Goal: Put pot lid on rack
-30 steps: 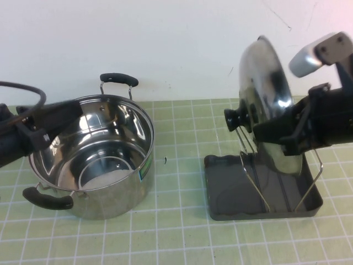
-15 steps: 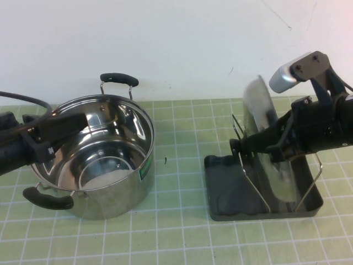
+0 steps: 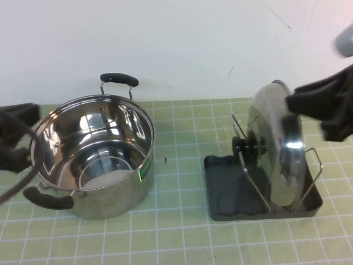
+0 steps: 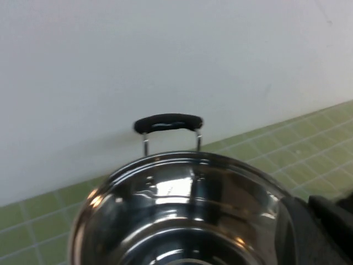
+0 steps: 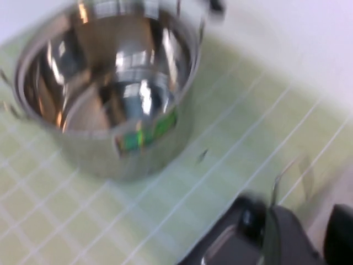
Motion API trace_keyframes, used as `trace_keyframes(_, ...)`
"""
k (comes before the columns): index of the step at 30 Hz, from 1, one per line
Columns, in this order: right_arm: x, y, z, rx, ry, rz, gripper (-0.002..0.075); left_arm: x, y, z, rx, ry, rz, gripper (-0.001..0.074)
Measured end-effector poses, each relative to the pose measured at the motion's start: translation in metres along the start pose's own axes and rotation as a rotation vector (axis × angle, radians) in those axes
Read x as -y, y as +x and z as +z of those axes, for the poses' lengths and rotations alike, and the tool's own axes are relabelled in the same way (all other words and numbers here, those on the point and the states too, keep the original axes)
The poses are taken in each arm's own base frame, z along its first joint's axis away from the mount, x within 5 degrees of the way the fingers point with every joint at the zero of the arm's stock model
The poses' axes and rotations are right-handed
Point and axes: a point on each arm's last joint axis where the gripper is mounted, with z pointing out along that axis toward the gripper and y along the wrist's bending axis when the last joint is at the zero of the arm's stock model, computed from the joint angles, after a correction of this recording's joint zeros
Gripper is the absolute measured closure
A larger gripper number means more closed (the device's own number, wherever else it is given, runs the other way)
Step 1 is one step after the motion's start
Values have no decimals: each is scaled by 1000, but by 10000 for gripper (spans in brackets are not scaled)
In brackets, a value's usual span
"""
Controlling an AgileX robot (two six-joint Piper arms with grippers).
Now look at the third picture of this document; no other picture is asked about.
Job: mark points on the steel pot lid black knob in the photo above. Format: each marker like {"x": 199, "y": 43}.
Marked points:
{"x": 286, "y": 154}

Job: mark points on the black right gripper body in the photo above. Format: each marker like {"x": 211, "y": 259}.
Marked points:
{"x": 342, "y": 110}

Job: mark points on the green grid table mat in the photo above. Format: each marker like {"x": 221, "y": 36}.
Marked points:
{"x": 176, "y": 243}

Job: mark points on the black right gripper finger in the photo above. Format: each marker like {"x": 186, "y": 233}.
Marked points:
{"x": 317, "y": 89}
{"x": 306, "y": 107}

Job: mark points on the dark grey drip tray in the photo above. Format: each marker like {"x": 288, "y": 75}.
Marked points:
{"x": 234, "y": 193}

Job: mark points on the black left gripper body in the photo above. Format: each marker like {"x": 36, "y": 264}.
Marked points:
{"x": 5, "y": 135}

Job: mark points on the stainless steel cooking pot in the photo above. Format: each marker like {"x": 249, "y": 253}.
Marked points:
{"x": 115, "y": 198}

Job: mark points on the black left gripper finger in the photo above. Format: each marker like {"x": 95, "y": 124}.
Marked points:
{"x": 24, "y": 113}
{"x": 13, "y": 160}

